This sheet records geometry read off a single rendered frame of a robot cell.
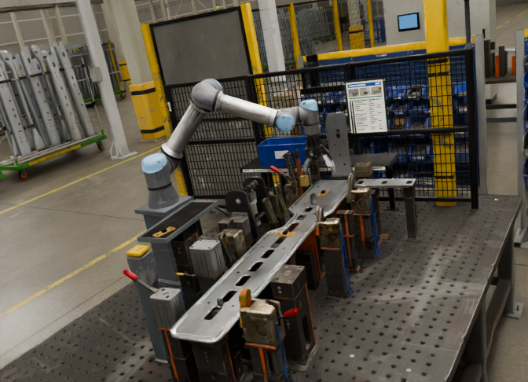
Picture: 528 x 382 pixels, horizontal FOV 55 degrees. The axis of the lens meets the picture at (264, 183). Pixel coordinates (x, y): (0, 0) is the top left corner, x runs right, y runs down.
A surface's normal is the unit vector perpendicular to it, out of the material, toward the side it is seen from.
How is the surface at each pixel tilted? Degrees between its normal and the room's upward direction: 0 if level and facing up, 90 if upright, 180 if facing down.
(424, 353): 0
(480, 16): 90
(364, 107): 90
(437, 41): 90
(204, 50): 89
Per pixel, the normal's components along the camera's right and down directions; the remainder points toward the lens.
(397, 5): -0.54, 0.35
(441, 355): -0.17, -0.94
